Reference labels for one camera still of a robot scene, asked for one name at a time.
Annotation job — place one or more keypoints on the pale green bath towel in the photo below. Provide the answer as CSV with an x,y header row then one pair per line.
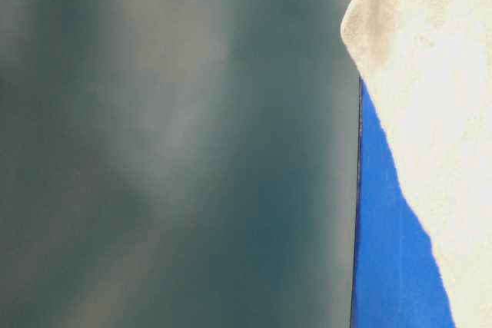
x,y
193,163

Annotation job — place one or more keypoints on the blue table cloth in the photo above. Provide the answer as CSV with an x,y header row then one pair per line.
x,y
396,281

